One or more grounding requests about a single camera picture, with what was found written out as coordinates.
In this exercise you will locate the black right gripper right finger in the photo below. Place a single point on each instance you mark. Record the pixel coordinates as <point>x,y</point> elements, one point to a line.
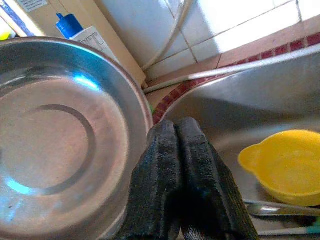
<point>207,195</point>

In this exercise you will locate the yellow plastic bowl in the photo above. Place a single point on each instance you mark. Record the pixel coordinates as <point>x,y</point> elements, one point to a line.
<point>287,170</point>

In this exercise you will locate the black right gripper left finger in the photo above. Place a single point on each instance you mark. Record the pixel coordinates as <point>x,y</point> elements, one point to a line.
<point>155,187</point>

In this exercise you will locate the green dish soap bottle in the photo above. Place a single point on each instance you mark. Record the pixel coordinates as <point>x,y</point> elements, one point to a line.
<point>70,25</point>

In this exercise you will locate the stainless steel bowl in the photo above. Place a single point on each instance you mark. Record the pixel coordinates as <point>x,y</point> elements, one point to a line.
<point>62,150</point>

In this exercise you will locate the beige water ionizer appliance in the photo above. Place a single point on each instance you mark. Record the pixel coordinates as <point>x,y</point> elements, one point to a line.
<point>87,15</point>

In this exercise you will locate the steel sink basin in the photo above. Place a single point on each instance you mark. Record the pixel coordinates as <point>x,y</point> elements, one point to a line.
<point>250,100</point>

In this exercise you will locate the steel spoon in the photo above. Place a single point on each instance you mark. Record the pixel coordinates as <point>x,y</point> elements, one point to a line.
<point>275,210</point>

